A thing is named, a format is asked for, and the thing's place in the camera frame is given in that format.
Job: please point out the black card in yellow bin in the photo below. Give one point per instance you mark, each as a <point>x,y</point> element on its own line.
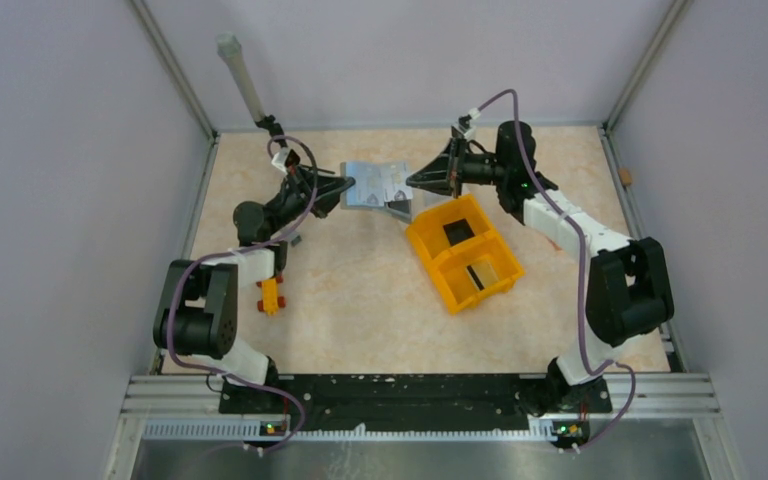
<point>458,232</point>

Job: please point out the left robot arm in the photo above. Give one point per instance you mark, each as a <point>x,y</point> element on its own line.
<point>198,309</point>

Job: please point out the yellow plastic bin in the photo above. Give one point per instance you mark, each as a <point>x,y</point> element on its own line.
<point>446,265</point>

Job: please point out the black mini tripod with tube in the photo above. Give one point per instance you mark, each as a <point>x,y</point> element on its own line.
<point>229,49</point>

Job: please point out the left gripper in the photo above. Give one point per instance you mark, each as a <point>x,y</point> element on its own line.
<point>329,189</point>

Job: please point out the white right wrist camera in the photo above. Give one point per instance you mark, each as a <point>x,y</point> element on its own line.
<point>463,128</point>

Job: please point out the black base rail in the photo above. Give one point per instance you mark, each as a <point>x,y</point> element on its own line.
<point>413,402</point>

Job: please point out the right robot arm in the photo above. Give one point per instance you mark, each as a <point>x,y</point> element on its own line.
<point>623,291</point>

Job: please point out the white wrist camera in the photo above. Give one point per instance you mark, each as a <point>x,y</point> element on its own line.
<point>463,128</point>
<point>285,160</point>

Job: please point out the grey leather card holder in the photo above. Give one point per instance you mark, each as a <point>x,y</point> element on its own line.
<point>400,210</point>

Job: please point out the yellow toy brick car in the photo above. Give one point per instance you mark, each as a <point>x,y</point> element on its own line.
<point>271,301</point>

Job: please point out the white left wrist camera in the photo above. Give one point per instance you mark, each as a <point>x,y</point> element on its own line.
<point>285,160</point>

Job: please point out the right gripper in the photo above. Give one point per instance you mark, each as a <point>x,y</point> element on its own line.
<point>446,173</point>

